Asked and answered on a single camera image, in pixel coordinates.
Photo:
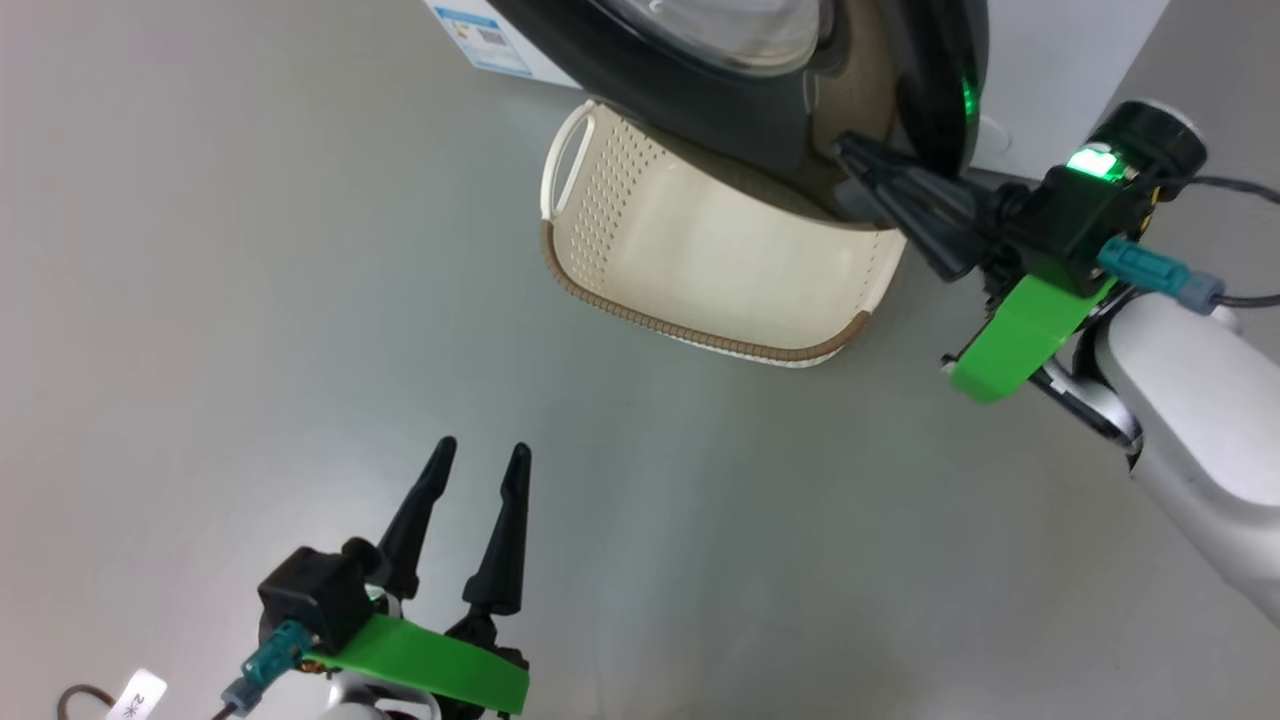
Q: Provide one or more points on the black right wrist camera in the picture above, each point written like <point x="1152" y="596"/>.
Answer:
<point x="1070" y="220"/>

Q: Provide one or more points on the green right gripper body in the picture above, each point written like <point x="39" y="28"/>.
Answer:
<point x="1020" y="340"/>

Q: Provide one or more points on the white front-load washing machine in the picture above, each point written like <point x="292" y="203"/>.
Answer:
<point x="1060" y="60"/>

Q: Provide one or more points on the blue energy label sticker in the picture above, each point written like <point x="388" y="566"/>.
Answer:
<point x="485" y="40"/>

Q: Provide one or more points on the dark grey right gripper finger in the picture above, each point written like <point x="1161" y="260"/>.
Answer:
<point x="920" y="235"/>
<point x="900" y="170"/>

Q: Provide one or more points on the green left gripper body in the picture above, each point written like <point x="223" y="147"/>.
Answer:
<point x="430" y="665"/>

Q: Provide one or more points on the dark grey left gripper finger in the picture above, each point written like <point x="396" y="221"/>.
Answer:
<point x="505" y="560"/>
<point x="415" y="530"/>

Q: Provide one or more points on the dark round washing machine door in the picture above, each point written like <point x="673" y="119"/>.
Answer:
<point x="700" y="90"/>

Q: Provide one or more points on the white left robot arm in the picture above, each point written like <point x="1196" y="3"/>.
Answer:
<point x="370" y="700"/>

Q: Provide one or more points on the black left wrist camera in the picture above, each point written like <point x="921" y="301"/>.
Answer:
<point x="315" y="595"/>

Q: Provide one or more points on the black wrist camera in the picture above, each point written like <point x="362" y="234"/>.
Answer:
<point x="315" y="595"/>
<point x="1070" y="220"/>

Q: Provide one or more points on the cream perforated laundry basket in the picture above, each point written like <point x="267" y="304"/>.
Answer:
<point x="700" y="270"/>

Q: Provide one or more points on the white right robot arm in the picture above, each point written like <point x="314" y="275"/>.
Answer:
<point x="1200" y="400"/>

